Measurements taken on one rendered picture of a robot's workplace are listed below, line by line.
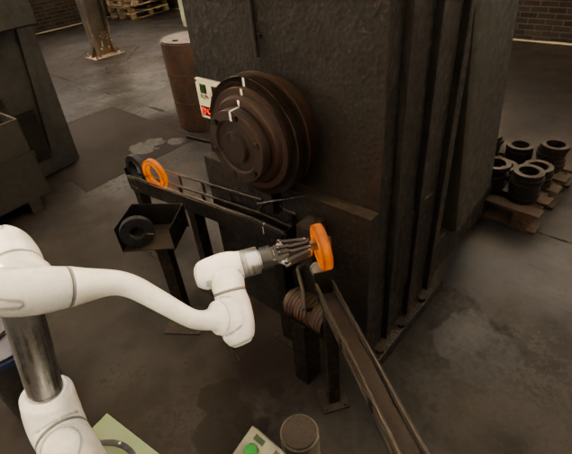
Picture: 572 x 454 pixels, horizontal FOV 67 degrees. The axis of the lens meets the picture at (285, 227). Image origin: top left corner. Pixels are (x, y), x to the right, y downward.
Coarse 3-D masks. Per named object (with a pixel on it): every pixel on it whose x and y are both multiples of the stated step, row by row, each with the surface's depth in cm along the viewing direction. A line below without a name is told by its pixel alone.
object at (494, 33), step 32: (480, 0) 160; (512, 0) 182; (480, 32) 169; (512, 32) 197; (480, 64) 180; (480, 96) 194; (480, 128) 210; (480, 160) 230; (448, 192) 228; (480, 192) 252; (448, 224) 245
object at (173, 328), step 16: (128, 208) 206; (144, 208) 210; (160, 208) 209; (176, 208) 208; (160, 224) 215; (176, 224) 198; (160, 240) 204; (176, 240) 198; (160, 256) 210; (176, 272) 218; (176, 288) 223
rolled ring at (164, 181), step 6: (144, 162) 242; (150, 162) 237; (156, 162) 238; (144, 168) 245; (156, 168) 237; (162, 168) 238; (144, 174) 249; (150, 174) 249; (162, 174) 238; (150, 180) 249; (156, 180) 250; (162, 180) 240
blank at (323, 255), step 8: (320, 224) 139; (312, 232) 142; (320, 232) 136; (320, 240) 134; (328, 240) 134; (320, 248) 134; (328, 248) 134; (320, 256) 139; (328, 256) 135; (320, 264) 143; (328, 264) 136
